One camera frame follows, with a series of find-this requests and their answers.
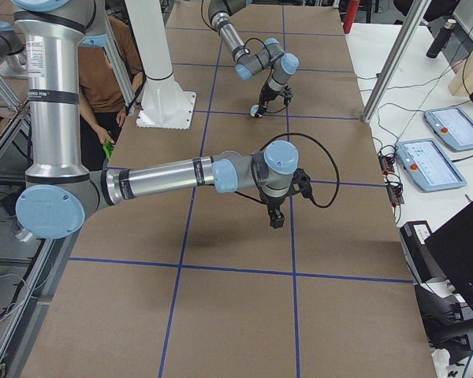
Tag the near blue teach pendant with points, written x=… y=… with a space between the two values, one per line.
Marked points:
x=428 y=165

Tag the person in brown shirt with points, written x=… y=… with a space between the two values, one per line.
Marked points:
x=102 y=105

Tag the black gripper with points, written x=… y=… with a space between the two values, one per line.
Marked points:
x=266 y=94
x=272 y=202

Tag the white camera stand pole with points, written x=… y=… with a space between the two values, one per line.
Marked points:
x=150 y=36

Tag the aluminium frame post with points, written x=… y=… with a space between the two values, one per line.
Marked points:
x=404 y=37

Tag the black box with label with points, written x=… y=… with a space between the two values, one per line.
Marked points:
x=421 y=263

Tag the red cylinder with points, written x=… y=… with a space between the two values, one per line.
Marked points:
x=351 y=11

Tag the green object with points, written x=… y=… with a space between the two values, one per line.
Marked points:
x=108 y=148

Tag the blue teach pendant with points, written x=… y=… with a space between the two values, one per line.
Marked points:
x=453 y=126
x=428 y=165

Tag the black bottle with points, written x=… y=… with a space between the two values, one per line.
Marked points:
x=441 y=39

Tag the brown paper table mat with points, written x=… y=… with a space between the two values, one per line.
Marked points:
x=192 y=283

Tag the far blue teach pendant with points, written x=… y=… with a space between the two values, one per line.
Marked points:
x=453 y=126

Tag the black laptop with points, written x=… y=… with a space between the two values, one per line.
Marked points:
x=452 y=248

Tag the white camera stand base plate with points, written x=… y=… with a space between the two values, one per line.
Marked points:
x=159 y=110

